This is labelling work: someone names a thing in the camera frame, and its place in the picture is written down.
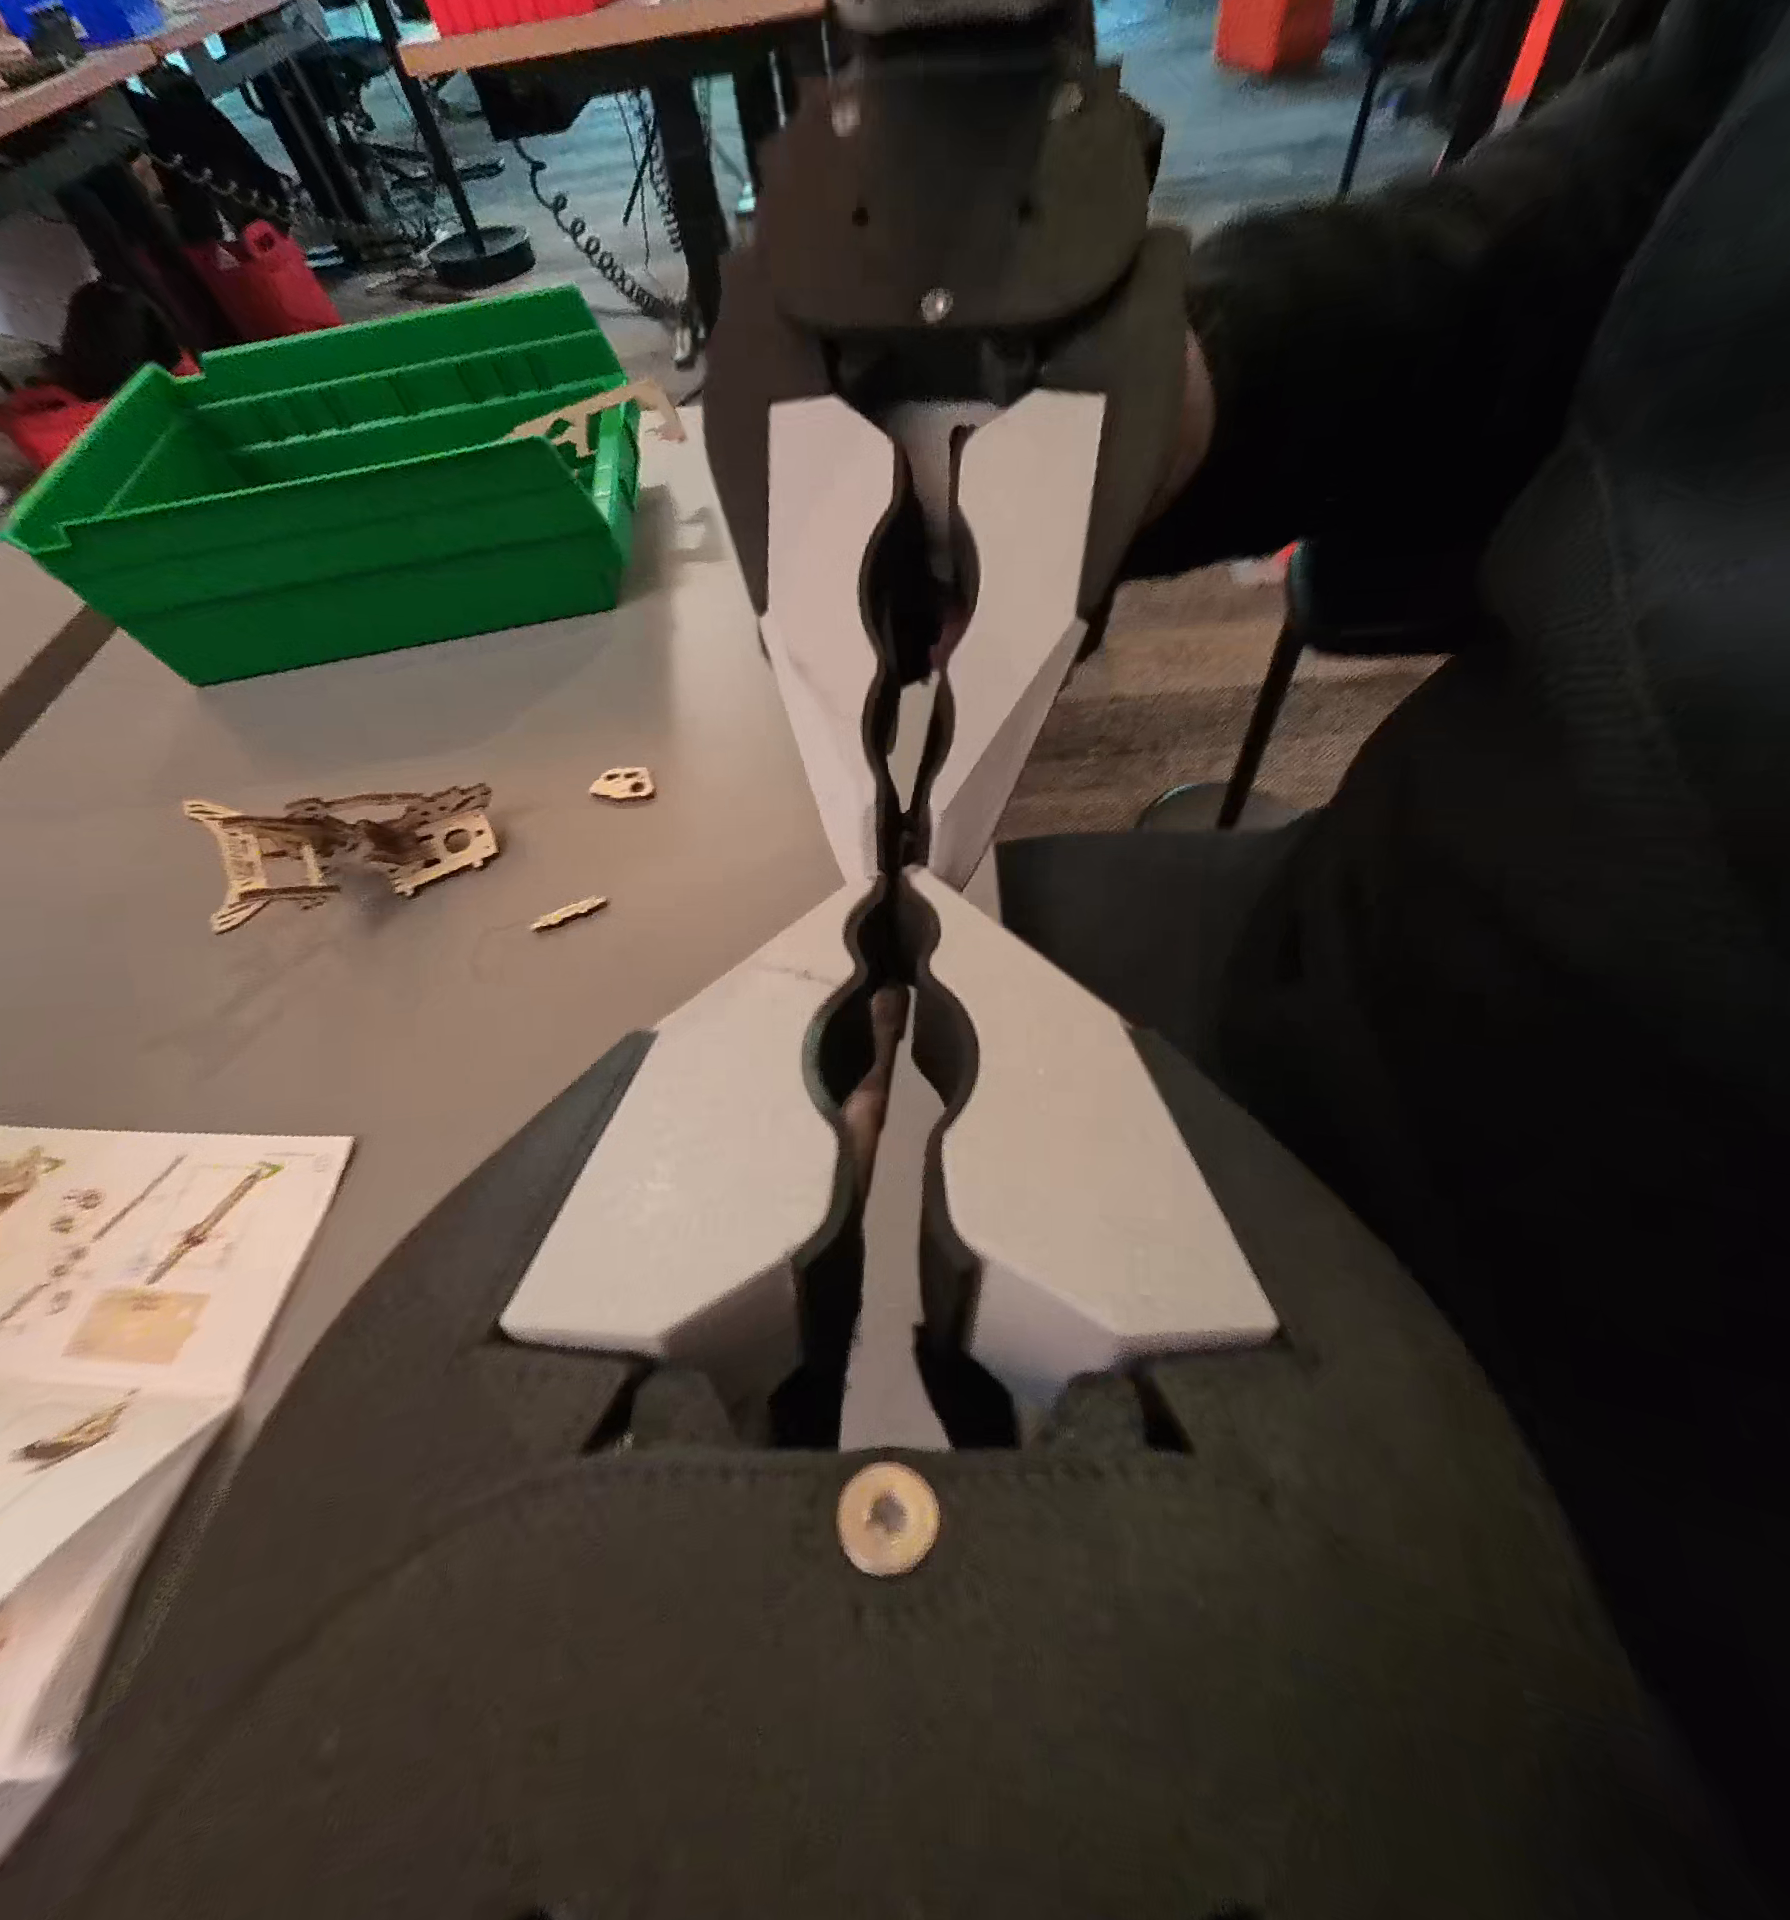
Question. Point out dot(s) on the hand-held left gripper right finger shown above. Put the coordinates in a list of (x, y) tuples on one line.
[(1094, 1189)]

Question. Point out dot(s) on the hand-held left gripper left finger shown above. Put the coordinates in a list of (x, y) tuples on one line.
[(681, 1173)]

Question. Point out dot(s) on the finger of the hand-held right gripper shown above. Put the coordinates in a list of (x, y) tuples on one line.
[(1035, 572), (822, 572)]

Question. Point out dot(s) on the person's right forearm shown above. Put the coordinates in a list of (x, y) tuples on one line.
[(1365, 392)]

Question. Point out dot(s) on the flat wooden cutout sheet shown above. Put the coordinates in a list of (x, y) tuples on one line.
[(594, 423)]

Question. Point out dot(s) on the small jagged wooden piece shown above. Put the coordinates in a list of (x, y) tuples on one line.
[(565, 917)]

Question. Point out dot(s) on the small rounded wooden piece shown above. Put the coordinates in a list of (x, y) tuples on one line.
[(627, 786)]

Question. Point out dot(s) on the orange container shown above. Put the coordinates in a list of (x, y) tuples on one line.
[(1269, 36)]

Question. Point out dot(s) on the wooden table with black legs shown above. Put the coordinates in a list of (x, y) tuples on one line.
[(608, 47)]

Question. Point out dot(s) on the red bins row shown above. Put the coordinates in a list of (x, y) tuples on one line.
[(579, 10)]

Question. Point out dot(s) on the black round stand base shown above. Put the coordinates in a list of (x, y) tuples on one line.
[(481, 257)]

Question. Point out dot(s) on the green plastic bin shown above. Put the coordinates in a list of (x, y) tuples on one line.
[(339, 558)]

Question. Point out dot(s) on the person in black clothing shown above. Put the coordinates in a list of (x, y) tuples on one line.
[(1590, 1129)]

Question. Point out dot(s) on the illustrated instruction sheet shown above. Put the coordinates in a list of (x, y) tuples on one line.
[(115, 1314)]

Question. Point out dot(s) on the red canister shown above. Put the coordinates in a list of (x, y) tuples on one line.
[(266, 288)]

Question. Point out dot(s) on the cluttered wooden table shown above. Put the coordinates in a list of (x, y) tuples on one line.
[(51, 91)]

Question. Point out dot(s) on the wooden model frame assembly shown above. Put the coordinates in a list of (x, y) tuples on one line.
[(368, 857)]

